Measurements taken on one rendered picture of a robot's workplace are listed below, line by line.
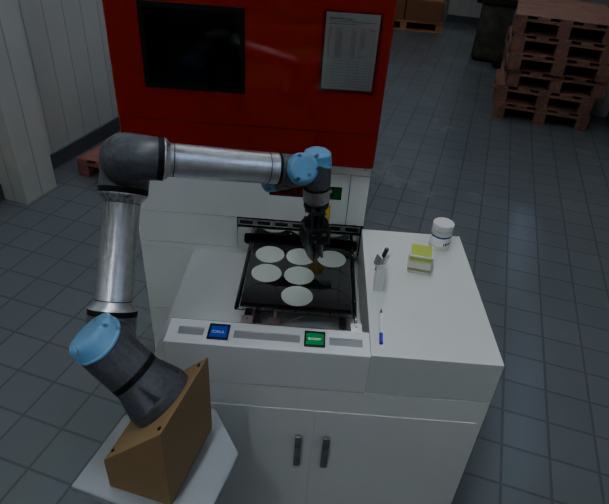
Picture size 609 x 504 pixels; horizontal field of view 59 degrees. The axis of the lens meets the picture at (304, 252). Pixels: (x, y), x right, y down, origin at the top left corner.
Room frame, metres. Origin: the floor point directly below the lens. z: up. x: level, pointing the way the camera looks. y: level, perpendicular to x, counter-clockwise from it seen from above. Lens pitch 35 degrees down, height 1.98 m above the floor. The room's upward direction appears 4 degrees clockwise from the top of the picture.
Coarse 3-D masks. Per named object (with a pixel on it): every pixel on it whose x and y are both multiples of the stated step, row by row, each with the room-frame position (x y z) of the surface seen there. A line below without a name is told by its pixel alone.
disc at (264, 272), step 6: (264, 264) 1.47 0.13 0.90; (270, 264) 1.47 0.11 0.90; (252, 270) 1.43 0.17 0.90; (258, 270) 1.44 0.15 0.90; (264, 270) 1.44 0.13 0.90; (270, 270) 1.44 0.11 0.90; (276, 270) 1.44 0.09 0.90; (258, 276) 1.40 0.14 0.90; (264, 276) 1.40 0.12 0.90; (270, 276) 1.41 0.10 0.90; (276, 276) 1.41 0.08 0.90
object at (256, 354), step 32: (192, 320) 1.10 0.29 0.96; (192, 352) 1.02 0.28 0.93; (224, 352) 1.02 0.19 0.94; (256, 352) 1.02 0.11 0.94; (288, 352) 1.02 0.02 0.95; (320, 352) 1.02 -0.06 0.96; (352, 352) 1.03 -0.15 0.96; (288, 384) 1.02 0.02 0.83; (320, 384) 1.01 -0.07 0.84; (352, 384) 1.01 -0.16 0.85
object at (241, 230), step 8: (240, 232) 1.63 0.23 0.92; (248, 232) 1.63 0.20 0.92; (256, 232) 1.63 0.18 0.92; (264, 232) 1.63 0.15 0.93; (272, 232) 1.63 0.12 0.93; (280, 232) 1.63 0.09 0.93; (288, 232) 1.63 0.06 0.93; (296, 232) 1.63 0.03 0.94; (336, 232) 1.64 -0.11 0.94; (240, 240) 1.63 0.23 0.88; (344, 240) 1.63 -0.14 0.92; (352, 240) 1.63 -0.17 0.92; (240, 248) 1.63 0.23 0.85; (336, 248) 1.64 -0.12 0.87
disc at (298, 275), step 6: (288, 270) 1.45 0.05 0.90; (294, 270) 1.45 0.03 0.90; (300, 270) 1.45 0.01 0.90; (306, 270) 1.45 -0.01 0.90; (288, 276) 1.41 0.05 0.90; (294, 276) 1.42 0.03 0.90; (300, 276) 1.42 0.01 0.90; (306, 276) 1.42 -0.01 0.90; (312, 276) 1.42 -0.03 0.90; (294, 282) 1.38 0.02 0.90; (300, 282) 1.39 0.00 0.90; (306, 282) 1.39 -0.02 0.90
